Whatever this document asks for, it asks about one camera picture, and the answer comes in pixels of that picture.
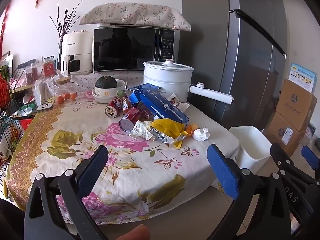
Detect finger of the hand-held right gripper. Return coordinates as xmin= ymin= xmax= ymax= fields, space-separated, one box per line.
xmin=270 ymin=142 xmax=318 ymax=188
xmin=301 ymin=145 xmax=320 ymax=179

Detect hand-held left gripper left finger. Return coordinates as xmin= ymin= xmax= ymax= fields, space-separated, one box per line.
xmin=24 ymin=144 xmax=109 ymax=240

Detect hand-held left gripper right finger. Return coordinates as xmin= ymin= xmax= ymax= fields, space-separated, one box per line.
xmin=206 ymin=144 xmax=294 ymax=240

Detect white plastic bin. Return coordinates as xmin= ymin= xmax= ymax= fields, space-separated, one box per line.
xmin=229 ymin=126 xmax=273 ymax=177

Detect white tissue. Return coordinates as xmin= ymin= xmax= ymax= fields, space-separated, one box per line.
xmin=191 ymin=127 xmax=211 ymax=141

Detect aluminium foil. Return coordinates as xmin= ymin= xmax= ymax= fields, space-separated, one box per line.
xmin=129 ymin=120 xmax=177 ymax=145

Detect red soda can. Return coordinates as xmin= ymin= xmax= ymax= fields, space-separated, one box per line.
xmin=119 ymin=107 xmax=150 ymax=133
xmin=105 ymin=97 xmax=126 ymax=118

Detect yellow snack bag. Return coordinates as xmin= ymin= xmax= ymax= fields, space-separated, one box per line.
xmin=149 ymin=119 xmax=188 ymax=148

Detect large blue carton box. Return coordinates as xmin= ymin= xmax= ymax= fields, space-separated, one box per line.
xmin=139 ymin=91 xmax=189 ymax=128

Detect blue white carton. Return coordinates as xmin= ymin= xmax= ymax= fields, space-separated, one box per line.
xmin=124 ymin=83 xmax=163 ymax=106

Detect person's left hand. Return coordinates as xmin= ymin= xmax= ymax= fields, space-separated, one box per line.
xmin=117 ymin=224 xmax=151 ymax=240

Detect cardboard box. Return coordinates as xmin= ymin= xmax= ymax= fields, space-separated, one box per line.
xmin=264 ymin=111 xmax=307 ymax=155
xmin=275 ymin=79 xmax=318 ymax=132

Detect floral tablecloth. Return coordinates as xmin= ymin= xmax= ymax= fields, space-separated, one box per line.
xmin=6 ymin=90 xmax=241 ymax=225

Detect small black white box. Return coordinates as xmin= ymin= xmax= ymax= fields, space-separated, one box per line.
xmin=37 ymin=102 xmax=54 ymax=112

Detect white red snack wrapper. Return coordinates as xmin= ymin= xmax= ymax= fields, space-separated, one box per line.
xmin=169 ymin=93 xmax=190 ymax=112

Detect white flower print bowl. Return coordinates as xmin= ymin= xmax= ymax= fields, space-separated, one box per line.
xmin=94 ymin=79 xmax=127 ymax=97

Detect glass jar with wooden lid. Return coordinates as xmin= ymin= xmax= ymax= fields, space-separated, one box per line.
xmin=54 ymin=76 xmax=80 ymax=98

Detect green pumpkin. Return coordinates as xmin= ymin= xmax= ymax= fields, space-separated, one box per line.
xmin=96 ymin=76 xmax=118 ymax=89

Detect small flower print cloth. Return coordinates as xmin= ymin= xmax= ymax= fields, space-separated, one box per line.
xmin=72 ymin=71 xmax=145 ymax=92

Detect white plastic bag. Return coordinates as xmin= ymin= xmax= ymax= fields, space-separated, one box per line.
xmin=34 ymin=79 xmax=59 ymax=106

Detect white electric cooking pot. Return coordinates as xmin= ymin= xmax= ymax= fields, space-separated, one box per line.
xmin=143 ymin=59 xmax=234 ymax=106

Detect red label spice jar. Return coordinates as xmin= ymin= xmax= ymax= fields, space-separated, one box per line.
xmin=43 ymin=56 xmax=56 ymax=78

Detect small spice jar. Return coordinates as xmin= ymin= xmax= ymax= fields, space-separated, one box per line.
xmin=30 ymin=62 xmax=39 ymax=84

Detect cream air fryer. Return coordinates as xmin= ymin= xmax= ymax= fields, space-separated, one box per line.
xmin=61 ymin=31 xmax=94 ymax=76

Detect black microwave oven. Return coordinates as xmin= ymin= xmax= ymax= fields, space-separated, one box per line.
xmin=93 ymin=25 xmax=181 ymax=74

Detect grey refrigerator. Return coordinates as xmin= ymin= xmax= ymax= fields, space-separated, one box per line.
xmin=181 ymin=0 xmax=288 ymax=134

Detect dry dark branches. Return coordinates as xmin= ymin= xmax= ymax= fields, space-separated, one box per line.
xmin=49 ymin=1 xmax=83 ymax=65

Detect floral microwave cover cloth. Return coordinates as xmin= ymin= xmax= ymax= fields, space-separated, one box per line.
xmin=79 ymin=2 xmax=192 ymax=32

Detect blue wall leaflet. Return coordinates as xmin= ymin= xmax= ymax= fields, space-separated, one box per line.
xmin=290 ymin=63 xmax=317 ymax=93

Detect black wire rack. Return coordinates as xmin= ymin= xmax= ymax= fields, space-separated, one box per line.
xmin=0 ymin=66 xmax=35 ymax=200

